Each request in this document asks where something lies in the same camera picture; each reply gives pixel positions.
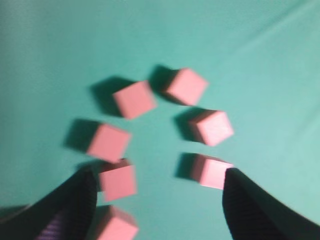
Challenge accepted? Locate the black right gripper left finger image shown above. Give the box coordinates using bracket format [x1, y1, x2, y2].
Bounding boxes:
[0, 169, 97, 240]

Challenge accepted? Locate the black right gripper right finger image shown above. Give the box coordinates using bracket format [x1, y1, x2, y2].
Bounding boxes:
[222, 168, 320, 240]

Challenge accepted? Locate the column pink cube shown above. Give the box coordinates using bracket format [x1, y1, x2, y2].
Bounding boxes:
[86, 123, 132, 164]
[112, 80, 157, 120]
[94, 205, 139, 240]
[98, 158, 137, 202]
[190, 154, 234, 190]

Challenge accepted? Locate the edge pink cube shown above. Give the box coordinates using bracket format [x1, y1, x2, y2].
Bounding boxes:
[189, 110, 234, 147]

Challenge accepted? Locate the green cloth backdrop and cover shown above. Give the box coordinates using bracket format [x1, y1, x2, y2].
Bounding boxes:
[0, 0, 320, 240]

